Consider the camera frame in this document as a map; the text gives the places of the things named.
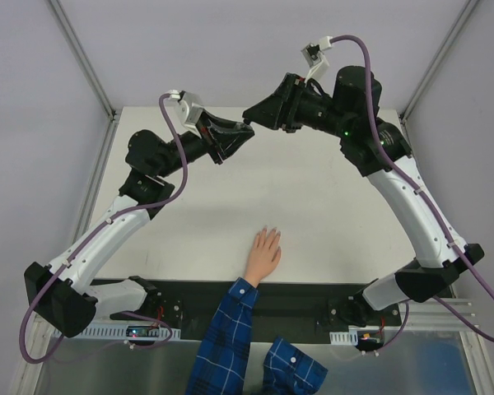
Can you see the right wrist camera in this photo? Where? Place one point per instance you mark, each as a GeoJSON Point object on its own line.
{"type": "Point", "coordinates": [314, 54]}

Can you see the right aluminium frame post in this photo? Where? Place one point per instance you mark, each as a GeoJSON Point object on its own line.
{"type": "Point", "coordinates": [442, 53]}

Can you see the aluminium front rail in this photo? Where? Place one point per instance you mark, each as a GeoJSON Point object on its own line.
{"type": "Point", "coordinates": [434, 316]}

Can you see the blue plaid sleeve forearm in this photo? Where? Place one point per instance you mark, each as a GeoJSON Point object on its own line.
{"type": "Point", "coordinates": [221, 361]}

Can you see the left aluminium frame post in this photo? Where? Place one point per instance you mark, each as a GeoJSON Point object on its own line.
{"type": "Point", "coordinates": [79, 53]}

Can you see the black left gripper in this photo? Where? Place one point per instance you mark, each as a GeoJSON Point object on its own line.
{"type": "Point", "coordinates": [212, 140]}

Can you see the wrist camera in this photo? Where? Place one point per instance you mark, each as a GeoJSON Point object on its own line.
{"type": "Point", "coordinates": [189, 108]}
{"type": "Point", "coordinates": [314, 54]}

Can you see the blue plaid shirt part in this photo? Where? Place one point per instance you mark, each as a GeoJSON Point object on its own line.
{"type": "Point", "coordinates": [288, 370]}

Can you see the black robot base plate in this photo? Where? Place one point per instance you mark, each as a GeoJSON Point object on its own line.
{"type": "Point", "coordinates": [301, 313]}

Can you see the right white cable duct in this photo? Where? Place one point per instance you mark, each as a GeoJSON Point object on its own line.
{"type": "Point", "coordinates": [349, 338]}

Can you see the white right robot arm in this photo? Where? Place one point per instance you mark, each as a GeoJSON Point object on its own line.
{"type": "Point", "coordinates": [382, 155]}

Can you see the left white cable duct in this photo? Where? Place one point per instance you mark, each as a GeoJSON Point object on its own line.
{"type": "Point", "coordinates": [125, 331]}

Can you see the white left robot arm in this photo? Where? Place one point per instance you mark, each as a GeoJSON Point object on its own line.
{"type": "Point", "coordinates": [63, 290]}

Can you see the aluminium frame post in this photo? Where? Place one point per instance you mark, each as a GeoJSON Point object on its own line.
{"type": "Point", "coordinates": [442, 53]}
{"type": "Point", "coordinates": [79, 53]}

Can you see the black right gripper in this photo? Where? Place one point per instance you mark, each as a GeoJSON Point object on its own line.
{"type": "Point", "coordinates": [291, 103]}

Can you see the person's left hand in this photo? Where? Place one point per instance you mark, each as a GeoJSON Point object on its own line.
{"type": "Point", "coordinates": [264, 256]}

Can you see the white cable duct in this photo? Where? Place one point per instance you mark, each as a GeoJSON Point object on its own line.
{"type": "Point", "coordinates": [125, 331]}
{"type": "Point", "coordinates": [349, 338]}

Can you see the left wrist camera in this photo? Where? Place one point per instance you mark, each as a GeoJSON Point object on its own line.
{"type": "Point", "coordinates": [189, 108]}

